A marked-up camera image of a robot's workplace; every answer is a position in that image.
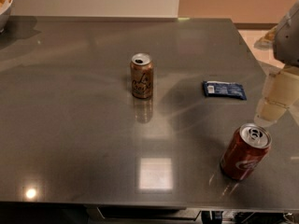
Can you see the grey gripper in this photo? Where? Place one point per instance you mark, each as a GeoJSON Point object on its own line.
{"type": "Point", "coordinates": [289, 44]}

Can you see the red coke can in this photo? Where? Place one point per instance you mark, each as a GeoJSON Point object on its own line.
{"type": "Point", "coordinates": [249, 145]}

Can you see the orange La Croix can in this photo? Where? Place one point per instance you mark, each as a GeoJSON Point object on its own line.
{"type": "Point", "coordinates": [142, 69]}

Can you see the blue snack packet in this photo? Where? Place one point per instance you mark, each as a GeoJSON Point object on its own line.
{"type": "Point", "coordinates": [224, 89]}

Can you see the metal bowl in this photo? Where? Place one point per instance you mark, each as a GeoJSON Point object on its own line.
{"type": "Point", "coordinates": [5, 10]}

